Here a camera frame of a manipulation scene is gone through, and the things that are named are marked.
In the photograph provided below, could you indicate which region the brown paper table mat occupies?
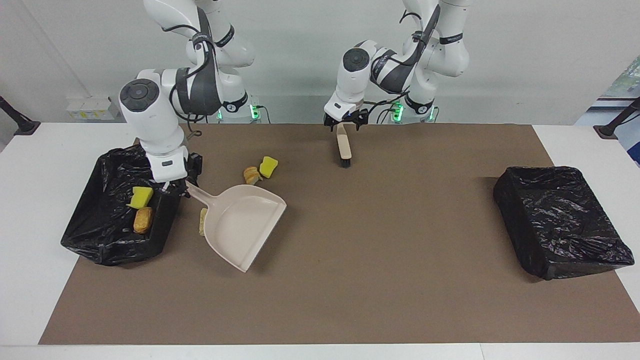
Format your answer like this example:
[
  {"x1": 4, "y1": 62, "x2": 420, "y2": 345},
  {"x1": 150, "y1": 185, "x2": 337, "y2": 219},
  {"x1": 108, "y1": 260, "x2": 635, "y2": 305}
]
[{"x1": 38, "y1": 123, "x2": 640, "y2": 346}]

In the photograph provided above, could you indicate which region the white wall socket box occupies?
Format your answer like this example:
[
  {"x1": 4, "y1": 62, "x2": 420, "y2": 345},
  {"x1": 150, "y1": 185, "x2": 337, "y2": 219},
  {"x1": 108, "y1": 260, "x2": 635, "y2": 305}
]
[{"x1": 66, "y1": 96, "x2": 121, "y2": 121}]

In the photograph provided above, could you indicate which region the beige plastic dustpan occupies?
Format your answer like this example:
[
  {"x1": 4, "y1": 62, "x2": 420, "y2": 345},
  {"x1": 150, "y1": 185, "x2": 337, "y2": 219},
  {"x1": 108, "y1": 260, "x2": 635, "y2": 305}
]
[{"x1": 186, "y1": 182, "x2": 288, "y2": 273}]

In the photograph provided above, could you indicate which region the black clamp stand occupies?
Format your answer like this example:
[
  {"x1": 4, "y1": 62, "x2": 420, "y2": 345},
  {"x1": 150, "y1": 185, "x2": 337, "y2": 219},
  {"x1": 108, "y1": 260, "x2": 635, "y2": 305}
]
[
  {"x1": 593, "y1": 96, "x2": 640, "y2": 140},
  {"x1": 0, "y1": 96, "x2": 41, "y2": 136}
]

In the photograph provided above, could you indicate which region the beige brush with black bristles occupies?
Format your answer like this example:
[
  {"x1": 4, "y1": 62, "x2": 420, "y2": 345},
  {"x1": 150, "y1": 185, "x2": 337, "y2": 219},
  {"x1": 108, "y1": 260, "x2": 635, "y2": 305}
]
[{"x1": 336, "y1": 123, "x2": 353, "y2": 168}]

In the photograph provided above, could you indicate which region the brown bread roll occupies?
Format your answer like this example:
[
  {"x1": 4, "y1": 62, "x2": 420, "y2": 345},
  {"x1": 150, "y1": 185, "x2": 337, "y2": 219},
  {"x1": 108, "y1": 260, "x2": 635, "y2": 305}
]
[{"x1": 133, "y1": 206, "x2": 154, "y2": 235}]

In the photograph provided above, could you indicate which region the yellow notched sponge piece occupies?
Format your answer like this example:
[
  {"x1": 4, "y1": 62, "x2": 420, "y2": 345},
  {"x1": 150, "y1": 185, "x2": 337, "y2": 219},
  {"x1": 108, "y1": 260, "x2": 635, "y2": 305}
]
[{"x1": 126, "y1": 186, "x2": 155, "y2": 210}]

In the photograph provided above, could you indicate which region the black bin with tight bag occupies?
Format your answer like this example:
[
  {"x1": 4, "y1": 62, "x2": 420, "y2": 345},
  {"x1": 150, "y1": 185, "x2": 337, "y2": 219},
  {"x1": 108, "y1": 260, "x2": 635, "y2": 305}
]
[{"x1": 493, "y1": 166, "x2": 636, "y2": 281}]

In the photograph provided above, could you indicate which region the green printed poster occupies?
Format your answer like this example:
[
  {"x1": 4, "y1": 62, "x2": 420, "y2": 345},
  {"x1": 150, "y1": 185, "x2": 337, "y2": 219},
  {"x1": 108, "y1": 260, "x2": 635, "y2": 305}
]
[{"x1": 606, "y1": 56, "x2": 640, "y2": 99}]

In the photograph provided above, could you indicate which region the blue white board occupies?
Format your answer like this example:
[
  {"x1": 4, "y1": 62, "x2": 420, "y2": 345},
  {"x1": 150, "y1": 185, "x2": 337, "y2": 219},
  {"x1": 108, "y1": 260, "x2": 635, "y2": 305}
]
[{"x1": 621, "y1": 111, "x2": 640, "y2": 166}]

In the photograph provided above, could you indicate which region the black bin with loose bag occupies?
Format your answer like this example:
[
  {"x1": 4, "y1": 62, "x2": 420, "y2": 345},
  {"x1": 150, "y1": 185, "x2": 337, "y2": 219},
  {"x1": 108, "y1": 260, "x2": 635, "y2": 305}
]
[{"x1": 60, "y1": 142, "x2": 187, "y2": 267}]

